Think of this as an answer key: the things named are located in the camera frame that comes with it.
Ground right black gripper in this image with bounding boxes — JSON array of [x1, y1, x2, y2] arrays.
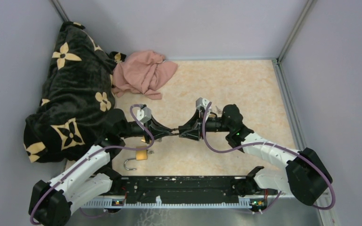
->
[[180, 108, 232, 140]]

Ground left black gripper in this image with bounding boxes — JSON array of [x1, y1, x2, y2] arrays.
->
[[118, 114, 173, 144]]

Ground long-shackle brass padlock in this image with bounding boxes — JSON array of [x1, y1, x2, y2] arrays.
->
[[206, 107, 218, 118]]

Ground silver keys of brass padlock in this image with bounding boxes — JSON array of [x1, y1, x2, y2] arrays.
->
[[215, 106, 222, 114]]

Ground black Kaijing padlock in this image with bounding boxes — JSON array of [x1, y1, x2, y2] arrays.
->
[[170, 128, 180, 135]]

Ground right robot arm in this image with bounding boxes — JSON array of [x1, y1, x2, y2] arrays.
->
[[178, 102, 336, 210]]

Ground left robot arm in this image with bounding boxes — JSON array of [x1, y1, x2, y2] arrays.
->
[[29, 104, 173, 226]]

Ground pink crumpled cloth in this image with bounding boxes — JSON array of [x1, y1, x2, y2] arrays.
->
[[112, 50, 178, 100]]

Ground black floral plush blanket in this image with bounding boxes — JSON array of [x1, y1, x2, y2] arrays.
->
[[23, 22, 126, 163]]

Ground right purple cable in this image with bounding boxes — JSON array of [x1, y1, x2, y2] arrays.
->
[[201, 101, 337, 215]]

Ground purple cable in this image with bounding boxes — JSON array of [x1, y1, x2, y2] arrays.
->
[[201, 101, 337, 215], [29, 104, 156, 226]]

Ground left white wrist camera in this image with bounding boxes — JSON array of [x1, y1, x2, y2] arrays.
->
[[136, 105, 152, 124]]

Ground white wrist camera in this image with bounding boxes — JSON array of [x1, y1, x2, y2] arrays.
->
[[195, 97, 210, 112], [136, 105, 152, 124]]

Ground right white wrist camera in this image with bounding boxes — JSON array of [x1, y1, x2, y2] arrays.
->
[[195, 97, 210, 112]]

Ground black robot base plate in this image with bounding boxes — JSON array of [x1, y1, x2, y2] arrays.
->
[[92, 176, 279, 205]]

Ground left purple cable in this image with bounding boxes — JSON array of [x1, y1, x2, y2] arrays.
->
[[29, 104, 156, 226]]

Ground aluminium frame rail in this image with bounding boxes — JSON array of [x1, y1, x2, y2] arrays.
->
[[46, 176, 329, 209]]

